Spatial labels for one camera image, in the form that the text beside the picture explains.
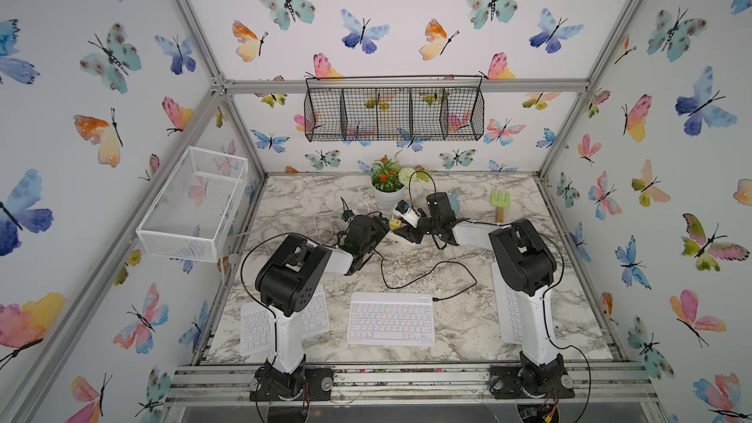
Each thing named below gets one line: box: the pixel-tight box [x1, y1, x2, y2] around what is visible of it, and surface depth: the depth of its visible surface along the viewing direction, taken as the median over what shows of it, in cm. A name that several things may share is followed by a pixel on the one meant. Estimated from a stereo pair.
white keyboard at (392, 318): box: [346, 291, 436, 346], surface depth 86 cm
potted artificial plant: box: [371, 149, 433, 211], surface depth 102 cm
